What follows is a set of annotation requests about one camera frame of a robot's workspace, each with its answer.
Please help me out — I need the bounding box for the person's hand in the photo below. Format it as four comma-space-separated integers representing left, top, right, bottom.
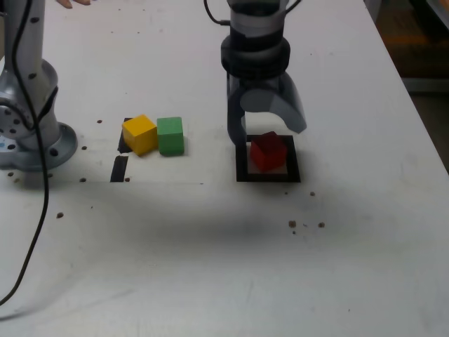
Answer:
55, 0, 92, 9

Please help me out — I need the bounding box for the red cube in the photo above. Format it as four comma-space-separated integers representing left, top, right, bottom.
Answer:
249, 131, 288, 173

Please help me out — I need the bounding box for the long black cable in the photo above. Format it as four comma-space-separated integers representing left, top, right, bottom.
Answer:
0, 0, 50, 306

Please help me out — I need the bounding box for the brown wooden furniture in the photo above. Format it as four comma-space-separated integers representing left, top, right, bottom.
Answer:
377, 0, 449, 79

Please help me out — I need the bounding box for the yellow cube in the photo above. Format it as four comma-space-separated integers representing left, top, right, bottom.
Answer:
121, 114, 159, 157

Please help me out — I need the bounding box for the black tape strip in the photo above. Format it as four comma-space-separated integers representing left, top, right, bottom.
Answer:
109, 117, 134, 183

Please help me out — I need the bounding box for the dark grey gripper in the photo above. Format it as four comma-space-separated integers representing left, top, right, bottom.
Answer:
225, 74, 308, 147

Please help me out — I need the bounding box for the green cube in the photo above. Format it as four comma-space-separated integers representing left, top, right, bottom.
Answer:
156, 117, 185, 157

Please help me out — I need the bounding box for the black tape square outline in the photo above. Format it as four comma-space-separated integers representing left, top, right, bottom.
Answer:
235, 134, 302, 183

